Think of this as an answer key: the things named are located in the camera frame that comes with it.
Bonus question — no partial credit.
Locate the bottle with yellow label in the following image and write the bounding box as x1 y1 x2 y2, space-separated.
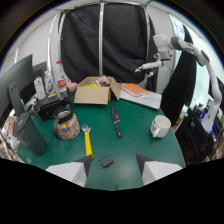
44 70 57 98

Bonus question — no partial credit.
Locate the glass jar with colourful candy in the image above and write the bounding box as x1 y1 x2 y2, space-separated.
52 107 81 141

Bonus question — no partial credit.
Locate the metal frame pole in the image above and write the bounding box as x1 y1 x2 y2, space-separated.
97 2 105 77

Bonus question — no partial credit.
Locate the black power adapter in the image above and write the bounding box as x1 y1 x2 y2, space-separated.
97 154 115 169

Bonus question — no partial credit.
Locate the yellow handled wrench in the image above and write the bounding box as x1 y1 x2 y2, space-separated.
80 123 94 160

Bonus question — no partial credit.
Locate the open cardboard box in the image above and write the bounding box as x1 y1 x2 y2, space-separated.
73 76 122 106

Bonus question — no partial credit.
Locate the grey laptop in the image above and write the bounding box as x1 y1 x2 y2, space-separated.
119 89 163 111

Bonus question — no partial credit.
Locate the white mug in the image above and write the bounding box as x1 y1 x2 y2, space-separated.
150 115 172 139

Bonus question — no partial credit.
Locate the pink cup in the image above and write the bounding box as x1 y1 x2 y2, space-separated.
66 82 78 97

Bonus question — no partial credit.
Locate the orange book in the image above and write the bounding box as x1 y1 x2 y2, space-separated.
120 82 149 98

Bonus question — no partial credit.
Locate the black computer monitor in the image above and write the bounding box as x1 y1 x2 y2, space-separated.
0 54 35 119

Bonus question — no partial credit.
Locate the clear bottle with red cap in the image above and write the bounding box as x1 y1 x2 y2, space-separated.
54 60 69 93

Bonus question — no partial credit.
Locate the black curtain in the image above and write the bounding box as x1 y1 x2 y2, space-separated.
60 3 158 93

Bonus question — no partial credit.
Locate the white spray bottle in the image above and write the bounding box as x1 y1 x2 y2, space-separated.
33 76 47 101

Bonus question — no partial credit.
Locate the black office chair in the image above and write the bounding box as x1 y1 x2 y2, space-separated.
175 108 214 167

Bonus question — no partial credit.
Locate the black box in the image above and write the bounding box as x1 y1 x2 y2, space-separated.
34 93 75 122

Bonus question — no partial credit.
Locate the dark green pitcher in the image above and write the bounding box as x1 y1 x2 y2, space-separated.
12 109 48 158

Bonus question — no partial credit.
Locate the black knife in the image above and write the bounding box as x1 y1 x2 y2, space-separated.
110 105 123 139

